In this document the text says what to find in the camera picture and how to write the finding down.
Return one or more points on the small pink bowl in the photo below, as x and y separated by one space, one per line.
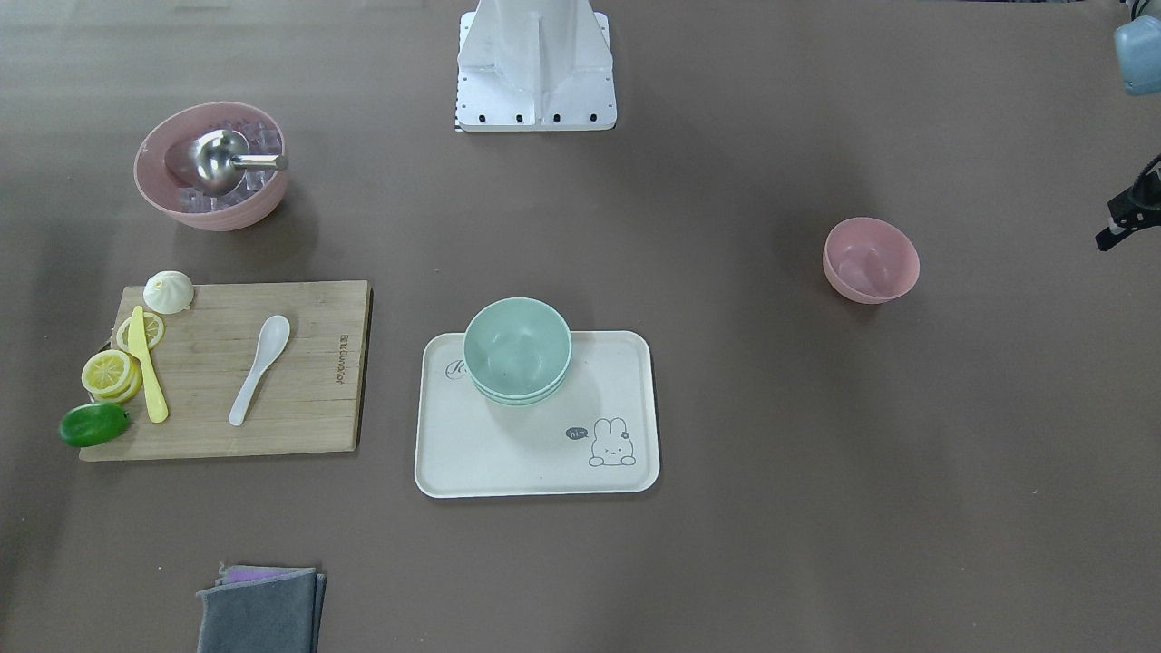
869 261

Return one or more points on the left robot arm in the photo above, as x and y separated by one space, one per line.
1137 46

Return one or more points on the green bowl stack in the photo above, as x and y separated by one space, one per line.
517 351

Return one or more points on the white ceramic spoon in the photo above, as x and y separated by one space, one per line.
272 339

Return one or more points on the large pink ice bowl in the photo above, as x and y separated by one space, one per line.
251 201

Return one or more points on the cream serving tray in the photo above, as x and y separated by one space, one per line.
597 433

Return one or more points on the bamboo cutting board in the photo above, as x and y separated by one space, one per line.
309 400

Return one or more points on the metal ice scoop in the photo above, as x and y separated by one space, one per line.
215 162

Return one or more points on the lemon slice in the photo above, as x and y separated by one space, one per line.
154 329
112 376

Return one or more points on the yellow plastic knife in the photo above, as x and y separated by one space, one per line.
156 404

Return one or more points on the grey folded cloth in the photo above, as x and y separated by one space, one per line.
262 609

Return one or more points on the green lime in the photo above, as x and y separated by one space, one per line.
91 424

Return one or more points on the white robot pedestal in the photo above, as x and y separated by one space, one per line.
535 66

